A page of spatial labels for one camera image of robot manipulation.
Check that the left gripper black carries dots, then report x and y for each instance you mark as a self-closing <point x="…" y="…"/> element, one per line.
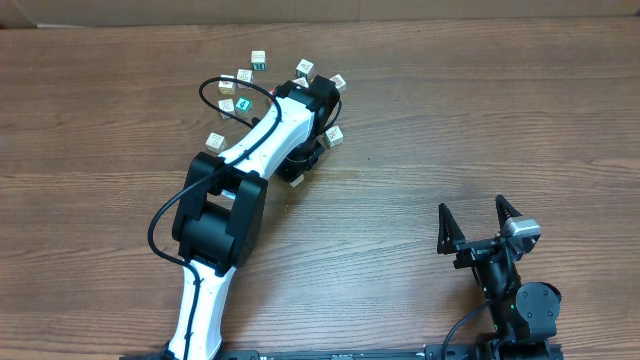
<point x="298" y="167"/>

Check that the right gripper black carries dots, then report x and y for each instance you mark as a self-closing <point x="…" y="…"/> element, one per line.
<point x="481" y="248"/>

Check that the white block green edge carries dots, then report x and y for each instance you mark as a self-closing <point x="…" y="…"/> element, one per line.
<point x="333" y="136"/>

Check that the white letter L block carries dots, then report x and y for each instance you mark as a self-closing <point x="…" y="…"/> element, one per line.
<point x="215" y="143"/>

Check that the blue symbol block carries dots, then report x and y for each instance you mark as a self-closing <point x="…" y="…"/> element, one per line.
<point x="297" y="181"/>

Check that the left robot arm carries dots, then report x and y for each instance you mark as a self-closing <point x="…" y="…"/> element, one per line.
<point x="219" y="211"/>

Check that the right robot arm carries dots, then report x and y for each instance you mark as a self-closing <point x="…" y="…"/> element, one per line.
<point x="524" y="314"/>

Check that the white block brown picture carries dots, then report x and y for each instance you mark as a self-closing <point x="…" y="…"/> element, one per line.
<point x="302" y="81"/>

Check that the green number 4 block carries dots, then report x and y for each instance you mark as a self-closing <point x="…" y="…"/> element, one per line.
<point x="243" y="107"/>

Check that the white block red drawing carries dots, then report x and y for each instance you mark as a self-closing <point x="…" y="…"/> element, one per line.
<point x="339" y="82"/>

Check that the white block top right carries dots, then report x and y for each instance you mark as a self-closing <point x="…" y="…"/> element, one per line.
<point x="305" y="69"/>

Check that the white letter J block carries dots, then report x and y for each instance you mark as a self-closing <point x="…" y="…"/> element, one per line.
<point x="227" y="108"/>

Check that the white letter E block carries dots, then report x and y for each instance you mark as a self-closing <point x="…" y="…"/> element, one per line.
<point x="245" y="76"/>

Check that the acorn picture block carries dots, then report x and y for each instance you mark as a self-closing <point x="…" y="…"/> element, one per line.
<point x="226" y="85"/>

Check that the block with green R side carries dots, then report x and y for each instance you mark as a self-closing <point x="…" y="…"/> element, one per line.
<point x="258" y="60"/>

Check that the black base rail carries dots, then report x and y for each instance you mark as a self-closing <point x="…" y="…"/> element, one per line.
<point x="430" y="352"/>

